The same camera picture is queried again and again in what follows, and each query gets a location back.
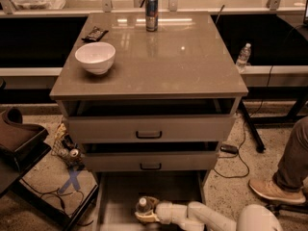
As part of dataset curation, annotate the clear water bottle on ledge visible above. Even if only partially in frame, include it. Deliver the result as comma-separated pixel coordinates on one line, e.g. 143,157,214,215
236,43,251,73

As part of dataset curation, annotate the grey drawer cabinet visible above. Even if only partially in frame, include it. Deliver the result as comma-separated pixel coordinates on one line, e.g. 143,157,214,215
49,11,249,231

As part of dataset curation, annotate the blue energy drink can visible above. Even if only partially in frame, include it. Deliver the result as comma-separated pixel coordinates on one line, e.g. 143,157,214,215
145,0,158,32

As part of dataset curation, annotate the middle drawer with black handle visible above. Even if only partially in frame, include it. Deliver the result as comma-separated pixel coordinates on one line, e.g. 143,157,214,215
82,141,218,172

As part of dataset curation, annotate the clear plastic bottle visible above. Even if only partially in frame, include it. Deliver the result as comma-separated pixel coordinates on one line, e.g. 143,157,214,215
136,196,154,215

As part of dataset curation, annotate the person's brown trouser leg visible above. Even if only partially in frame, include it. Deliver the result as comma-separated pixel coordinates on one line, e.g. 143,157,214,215
272,117,308,193

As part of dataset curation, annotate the drawer with black handle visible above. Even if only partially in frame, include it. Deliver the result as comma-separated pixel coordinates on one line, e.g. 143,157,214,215
82,141,218,172
64,115,235,144

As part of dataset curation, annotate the dark snack bar wrapper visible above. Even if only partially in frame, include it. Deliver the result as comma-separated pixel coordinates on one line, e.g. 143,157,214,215
83,26,108,42

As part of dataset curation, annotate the white ceramic bowl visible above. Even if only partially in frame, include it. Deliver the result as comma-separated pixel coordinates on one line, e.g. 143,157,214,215
75,42,116,75

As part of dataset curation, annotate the open bottom drawer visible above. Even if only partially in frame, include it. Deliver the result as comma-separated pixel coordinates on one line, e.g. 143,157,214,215
92,171,204,231

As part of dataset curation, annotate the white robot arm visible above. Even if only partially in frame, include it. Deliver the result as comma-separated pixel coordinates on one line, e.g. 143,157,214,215
135,196,283,231

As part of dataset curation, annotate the top drawer with black handle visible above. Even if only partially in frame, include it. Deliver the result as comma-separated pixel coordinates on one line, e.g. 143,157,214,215
64,115,235,144

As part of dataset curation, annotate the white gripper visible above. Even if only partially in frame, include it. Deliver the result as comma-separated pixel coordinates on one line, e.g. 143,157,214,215
135,196,187,225

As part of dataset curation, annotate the dark chair on left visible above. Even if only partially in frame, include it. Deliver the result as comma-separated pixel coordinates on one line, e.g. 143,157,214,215
0,108,98,231

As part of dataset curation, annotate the tan shoe near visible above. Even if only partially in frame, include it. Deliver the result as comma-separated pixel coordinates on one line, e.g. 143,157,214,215
248,178,306,205

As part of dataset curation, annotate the wire basket with cans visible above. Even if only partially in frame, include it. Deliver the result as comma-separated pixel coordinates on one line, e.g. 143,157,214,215
52,123,82,167

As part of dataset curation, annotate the black power adapter with cable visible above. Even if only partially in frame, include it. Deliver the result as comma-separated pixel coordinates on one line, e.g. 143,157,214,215
211,113,260,180

